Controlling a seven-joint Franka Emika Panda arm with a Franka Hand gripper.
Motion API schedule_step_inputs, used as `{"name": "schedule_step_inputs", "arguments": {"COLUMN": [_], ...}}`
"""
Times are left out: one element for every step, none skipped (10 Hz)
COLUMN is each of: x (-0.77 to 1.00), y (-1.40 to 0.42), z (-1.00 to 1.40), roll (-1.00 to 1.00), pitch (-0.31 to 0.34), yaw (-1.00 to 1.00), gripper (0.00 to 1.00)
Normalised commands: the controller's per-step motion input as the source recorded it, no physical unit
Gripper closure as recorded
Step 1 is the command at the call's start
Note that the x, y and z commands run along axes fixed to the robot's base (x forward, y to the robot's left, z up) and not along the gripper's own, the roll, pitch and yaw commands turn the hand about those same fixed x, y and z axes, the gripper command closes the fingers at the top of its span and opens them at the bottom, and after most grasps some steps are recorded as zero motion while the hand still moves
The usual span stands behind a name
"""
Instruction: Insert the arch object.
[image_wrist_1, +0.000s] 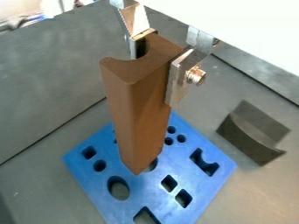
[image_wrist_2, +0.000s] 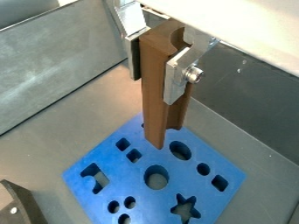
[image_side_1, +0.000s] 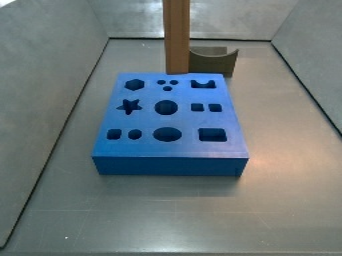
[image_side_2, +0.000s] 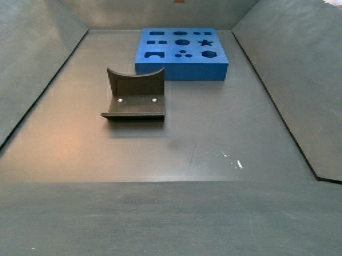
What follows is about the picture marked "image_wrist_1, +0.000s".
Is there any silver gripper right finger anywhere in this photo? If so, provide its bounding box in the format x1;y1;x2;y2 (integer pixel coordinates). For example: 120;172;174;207
164;26;218;108

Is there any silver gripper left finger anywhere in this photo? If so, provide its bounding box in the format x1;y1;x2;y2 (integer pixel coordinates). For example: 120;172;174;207
109;0;156;60

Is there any brown arch block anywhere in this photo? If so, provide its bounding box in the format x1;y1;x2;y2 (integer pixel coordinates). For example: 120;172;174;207
98;33;182;174

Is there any dark grey arch holder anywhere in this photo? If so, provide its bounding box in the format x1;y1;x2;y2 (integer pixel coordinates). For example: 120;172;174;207
216;101;290;166

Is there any blue shape sorter board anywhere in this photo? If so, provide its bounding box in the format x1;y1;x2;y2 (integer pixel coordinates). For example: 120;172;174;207
62;113;236;224

